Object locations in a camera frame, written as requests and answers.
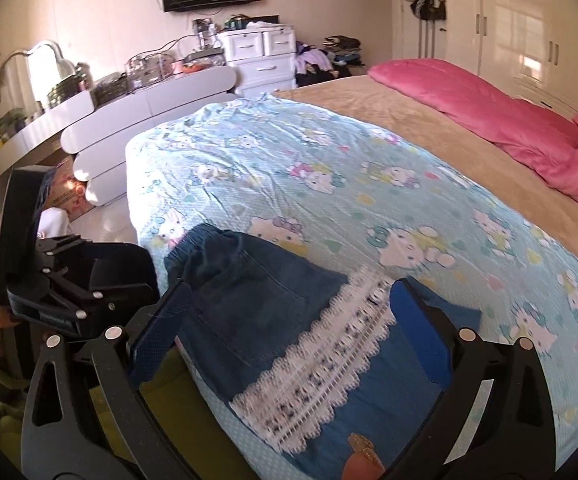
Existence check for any white drawer cabinet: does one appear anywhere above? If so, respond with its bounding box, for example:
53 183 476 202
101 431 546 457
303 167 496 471
217 27 297 96

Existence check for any pink duvet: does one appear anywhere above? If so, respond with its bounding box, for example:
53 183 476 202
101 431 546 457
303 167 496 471
367 58 578 226

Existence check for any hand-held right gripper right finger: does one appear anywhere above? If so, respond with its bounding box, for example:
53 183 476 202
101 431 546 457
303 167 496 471
389 276 556 480

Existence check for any person's right hand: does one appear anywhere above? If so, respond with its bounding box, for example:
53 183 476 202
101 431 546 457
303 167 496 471
343 432 386 480

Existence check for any dark folded clothes pile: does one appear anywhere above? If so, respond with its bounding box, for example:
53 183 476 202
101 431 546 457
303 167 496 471
323 35 363 55

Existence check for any white door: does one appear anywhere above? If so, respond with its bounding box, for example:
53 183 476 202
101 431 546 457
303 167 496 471
391 0 470 61

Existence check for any tan blanket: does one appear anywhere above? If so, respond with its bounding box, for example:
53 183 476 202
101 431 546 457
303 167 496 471
274 74 578 281

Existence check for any white wardrobe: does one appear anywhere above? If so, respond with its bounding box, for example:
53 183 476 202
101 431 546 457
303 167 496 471
444 0 578 116

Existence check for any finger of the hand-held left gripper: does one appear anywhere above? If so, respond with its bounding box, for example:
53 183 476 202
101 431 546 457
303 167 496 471
69 242 160 322
5 165 60 263

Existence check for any blue denim pants lace trim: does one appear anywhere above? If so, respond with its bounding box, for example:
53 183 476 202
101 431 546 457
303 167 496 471
164 224 484 480

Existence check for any purple clothing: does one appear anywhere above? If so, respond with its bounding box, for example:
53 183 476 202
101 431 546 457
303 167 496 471
295 42 336 75

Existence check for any clear cosmetics organizer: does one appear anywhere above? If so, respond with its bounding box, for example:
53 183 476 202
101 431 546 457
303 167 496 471
125 52 176 87

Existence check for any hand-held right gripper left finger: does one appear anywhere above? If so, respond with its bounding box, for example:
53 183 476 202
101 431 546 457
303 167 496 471
20 280 194 480

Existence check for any dressing table mirror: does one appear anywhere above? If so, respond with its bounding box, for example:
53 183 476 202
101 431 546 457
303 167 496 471
0 40 77 121

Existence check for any yellow-green fleece garment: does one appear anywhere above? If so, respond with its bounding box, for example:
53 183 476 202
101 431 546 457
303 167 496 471
136 350 250 480

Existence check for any light blue cartoon cat sheet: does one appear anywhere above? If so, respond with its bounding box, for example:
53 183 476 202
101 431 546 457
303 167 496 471
125 92 578 480

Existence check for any white dressing table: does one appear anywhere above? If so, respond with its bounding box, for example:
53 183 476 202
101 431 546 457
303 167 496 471
0 65 242 208

